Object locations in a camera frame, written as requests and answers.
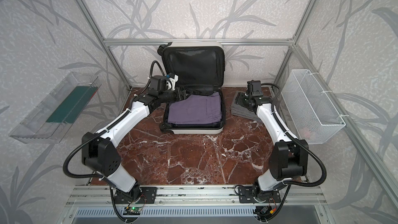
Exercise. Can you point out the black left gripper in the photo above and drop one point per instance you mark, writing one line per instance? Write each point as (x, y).
(181, 93)

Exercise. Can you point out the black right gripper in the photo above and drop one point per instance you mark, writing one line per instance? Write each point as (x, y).
(246, 96)

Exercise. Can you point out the grey towel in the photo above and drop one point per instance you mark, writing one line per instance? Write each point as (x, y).
(239, 107)

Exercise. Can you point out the purple trousers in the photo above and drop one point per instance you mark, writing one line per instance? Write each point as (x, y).
(196, 109)

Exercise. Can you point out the black and white suitcase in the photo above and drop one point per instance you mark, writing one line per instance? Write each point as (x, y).
(200, 67)

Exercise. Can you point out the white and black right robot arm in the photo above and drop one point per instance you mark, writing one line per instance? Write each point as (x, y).
(289, 158)

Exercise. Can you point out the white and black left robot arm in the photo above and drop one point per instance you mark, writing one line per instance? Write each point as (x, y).
(101, 154)

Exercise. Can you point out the pink object in basket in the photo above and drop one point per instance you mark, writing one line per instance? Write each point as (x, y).
(306, 133)

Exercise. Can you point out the green board in shelf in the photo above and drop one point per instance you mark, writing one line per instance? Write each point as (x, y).
(69, 110)

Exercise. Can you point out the left green circuit board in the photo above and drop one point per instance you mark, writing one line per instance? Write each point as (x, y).
(132, 211)

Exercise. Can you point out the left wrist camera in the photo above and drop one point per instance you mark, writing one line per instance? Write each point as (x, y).
(171, 80)

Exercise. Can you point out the white wire mesh basket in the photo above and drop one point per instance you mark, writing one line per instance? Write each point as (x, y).
(310, 106)

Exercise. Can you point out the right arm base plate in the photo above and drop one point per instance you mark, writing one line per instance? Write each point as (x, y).
(251, 194)

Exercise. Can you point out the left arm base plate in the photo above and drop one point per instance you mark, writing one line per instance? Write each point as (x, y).
(138, 195)

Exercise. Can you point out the clear plastic wall shelf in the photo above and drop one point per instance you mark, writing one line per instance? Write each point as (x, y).
(34, 129)

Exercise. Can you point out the aluminium front rail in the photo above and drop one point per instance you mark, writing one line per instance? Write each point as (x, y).
(189, 195)

